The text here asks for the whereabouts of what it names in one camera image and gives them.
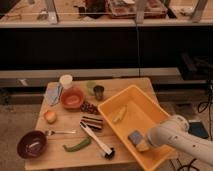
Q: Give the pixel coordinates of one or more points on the peach coloured fruit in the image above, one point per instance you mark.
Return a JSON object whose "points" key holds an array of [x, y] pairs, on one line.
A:
{"points": [[50, 116]]}

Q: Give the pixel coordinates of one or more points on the orange bowl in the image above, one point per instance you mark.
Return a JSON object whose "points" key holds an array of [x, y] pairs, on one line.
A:
{"points": [[72, 98]]}

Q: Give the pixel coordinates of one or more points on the light blue cloth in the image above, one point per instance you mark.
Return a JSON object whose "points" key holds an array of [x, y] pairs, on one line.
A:
{"points": [[52, 95]]}

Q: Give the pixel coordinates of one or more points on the yellow banana piece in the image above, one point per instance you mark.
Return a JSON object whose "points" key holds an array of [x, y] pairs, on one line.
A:
{"points": [[119, 116]]}

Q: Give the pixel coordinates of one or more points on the green chili pepper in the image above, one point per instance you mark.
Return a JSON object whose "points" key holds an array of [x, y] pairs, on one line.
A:
{"points": [[84, 143]]}

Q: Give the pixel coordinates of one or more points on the striped brown white block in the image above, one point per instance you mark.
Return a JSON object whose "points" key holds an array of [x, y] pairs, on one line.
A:
{"points": [[93, 123]]}

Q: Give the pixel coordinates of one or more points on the dark grape bunch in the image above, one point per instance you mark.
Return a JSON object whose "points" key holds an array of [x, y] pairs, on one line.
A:
{"points": [[89, 108]]}

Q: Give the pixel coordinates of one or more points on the green round object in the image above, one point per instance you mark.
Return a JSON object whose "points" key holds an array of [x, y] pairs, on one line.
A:
{"points": [[90, 85]]}

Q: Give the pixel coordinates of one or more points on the white cup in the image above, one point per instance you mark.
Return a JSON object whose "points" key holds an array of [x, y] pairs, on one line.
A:
{"points": [[66, 81]]}

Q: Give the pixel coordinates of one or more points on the wooden table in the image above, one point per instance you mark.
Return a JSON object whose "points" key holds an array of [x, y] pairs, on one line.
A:
{"points": [[91, 157]]}

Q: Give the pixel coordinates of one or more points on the silver fork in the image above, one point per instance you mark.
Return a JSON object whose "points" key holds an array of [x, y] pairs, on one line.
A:
{"points": [[51, 132]]}

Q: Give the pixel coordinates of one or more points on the yellow blue sponge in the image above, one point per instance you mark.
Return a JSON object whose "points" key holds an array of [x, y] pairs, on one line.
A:
{"points": [[138, 141]]}

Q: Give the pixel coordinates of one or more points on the dark purple bowl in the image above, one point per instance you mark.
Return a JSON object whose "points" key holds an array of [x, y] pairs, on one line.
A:
{"points": [[32, 145]]}

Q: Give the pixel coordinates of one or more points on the yellow plastic tray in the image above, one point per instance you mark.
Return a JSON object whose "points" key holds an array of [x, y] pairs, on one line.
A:
{"points": [[142, 114]]}

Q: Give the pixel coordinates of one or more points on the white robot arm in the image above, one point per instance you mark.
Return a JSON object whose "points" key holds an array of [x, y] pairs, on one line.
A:
{"points": [[174, 132]]}

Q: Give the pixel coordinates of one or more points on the dark metal cup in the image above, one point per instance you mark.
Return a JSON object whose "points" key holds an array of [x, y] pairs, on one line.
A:
{"points": [[99, 92]]}

